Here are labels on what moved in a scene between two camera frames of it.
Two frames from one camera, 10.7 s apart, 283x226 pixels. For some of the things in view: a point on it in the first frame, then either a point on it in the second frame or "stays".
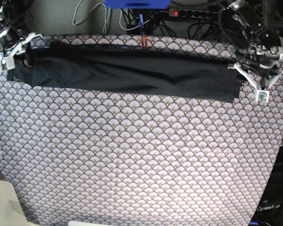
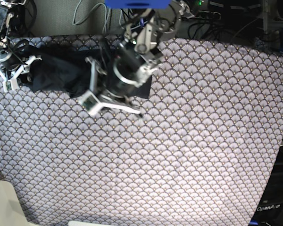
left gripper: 15,42 -> 15,66
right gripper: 262,68 -> 110,84
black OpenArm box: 276,207 stays
